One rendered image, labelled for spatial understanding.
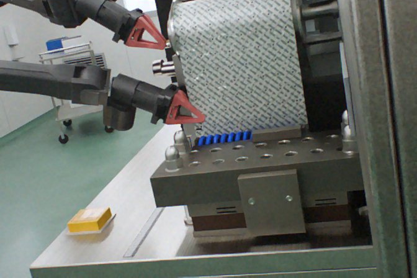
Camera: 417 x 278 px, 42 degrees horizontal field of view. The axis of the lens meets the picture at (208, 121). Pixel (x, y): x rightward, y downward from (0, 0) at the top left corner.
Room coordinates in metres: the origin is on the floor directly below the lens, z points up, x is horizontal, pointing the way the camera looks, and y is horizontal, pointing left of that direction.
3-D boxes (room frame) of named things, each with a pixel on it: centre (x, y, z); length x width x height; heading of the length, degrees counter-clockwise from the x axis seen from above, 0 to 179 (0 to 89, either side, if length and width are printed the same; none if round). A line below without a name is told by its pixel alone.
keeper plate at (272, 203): (0.85, -0.08, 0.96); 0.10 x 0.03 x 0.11; 75
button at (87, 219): (1.07, 0.29, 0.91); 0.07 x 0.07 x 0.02; 75
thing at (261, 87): (1.07, -0.08, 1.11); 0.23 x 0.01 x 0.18; 75
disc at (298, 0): (1.09, -0.22, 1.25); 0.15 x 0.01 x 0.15; 165
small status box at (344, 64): (0.70, -0.19, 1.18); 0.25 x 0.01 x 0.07; 165
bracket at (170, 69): (1.20, 0.05, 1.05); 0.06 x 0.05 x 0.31; 75
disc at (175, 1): (1.16, 0.02, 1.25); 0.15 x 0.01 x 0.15; 165
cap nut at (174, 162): (0.94, 0.08, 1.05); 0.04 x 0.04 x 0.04
